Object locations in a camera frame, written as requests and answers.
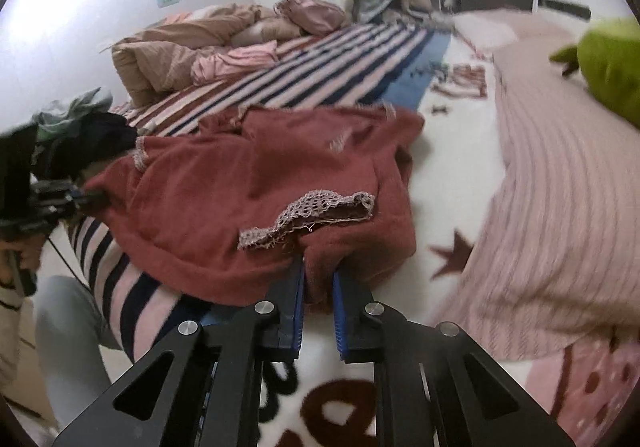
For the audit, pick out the grey green clothes pile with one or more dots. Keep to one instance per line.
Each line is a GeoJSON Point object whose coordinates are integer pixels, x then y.
{"type": "Point", "coordinates": [54, 120]}

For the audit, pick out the person's left hand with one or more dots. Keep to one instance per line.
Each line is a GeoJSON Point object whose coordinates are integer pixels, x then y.
{"type": "Point", "coordinates": [20, 261]}

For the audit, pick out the pink striped pillow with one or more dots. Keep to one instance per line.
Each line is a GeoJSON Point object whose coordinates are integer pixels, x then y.
{"type": "Point", "coordinates": [558, 255]}

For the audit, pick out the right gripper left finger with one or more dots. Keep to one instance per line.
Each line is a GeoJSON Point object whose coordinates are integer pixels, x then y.
{"type": "Point", "coordinates": [200, 385]}

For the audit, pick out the shiny mauve satin garment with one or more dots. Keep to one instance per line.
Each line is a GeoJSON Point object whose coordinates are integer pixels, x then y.
{"type": "Point", "coordinates": [315, 17]}

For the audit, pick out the striped fleece bed blanket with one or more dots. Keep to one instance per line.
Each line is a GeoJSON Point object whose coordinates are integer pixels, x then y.
{"type": "Point", "coordinates": [463, 178]}

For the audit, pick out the brown pink crumpled duvet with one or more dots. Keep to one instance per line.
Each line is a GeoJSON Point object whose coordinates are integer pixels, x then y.
{"type": "Point", "coordinates": [157, 61]}

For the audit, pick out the person's sweater forearm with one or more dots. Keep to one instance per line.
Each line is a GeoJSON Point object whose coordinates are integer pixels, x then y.
{"type": "Point", "coordinates": [10, 317]}

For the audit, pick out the green avocado plush toy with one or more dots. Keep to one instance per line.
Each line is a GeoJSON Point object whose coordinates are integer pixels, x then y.
{"type": "Point", "coordinates": [607, 56]}

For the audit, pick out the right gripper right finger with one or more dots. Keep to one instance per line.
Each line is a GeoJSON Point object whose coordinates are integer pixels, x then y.
{"type": "Point", "coordinates": [434, 386]}

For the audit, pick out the dark red knit top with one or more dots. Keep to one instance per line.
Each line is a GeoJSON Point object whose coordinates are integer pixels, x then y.
{"type": "Point", "coordinates": [220, 214]}

